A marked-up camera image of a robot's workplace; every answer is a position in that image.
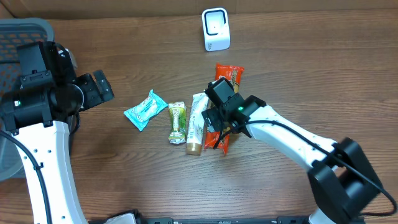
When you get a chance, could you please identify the white cream tube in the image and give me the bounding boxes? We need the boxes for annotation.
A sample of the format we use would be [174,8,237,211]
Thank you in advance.
[186,93,209,156]

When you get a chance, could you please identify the green snack packet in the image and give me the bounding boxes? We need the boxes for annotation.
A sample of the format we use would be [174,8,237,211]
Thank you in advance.
[169,101,187,144]

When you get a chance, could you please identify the orange spaghetti packet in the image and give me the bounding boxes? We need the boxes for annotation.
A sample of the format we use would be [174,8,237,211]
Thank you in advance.
[204,63,244,155]

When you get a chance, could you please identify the teal wet wipes packet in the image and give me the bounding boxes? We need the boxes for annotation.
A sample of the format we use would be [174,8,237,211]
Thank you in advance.
[124,90,168,131]

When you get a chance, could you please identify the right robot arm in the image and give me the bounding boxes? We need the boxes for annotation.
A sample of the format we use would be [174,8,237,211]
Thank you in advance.
[205,93,384,223]

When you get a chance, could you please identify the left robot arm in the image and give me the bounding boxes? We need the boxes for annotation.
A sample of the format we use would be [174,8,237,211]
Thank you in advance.
[1,41,114,224]

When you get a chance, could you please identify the white barcode scanner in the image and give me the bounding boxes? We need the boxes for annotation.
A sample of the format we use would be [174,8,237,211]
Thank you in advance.
[201,7,231,52]

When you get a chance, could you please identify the grey plastic basket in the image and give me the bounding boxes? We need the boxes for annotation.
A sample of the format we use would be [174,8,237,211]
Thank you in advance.
[1,18,55,181]

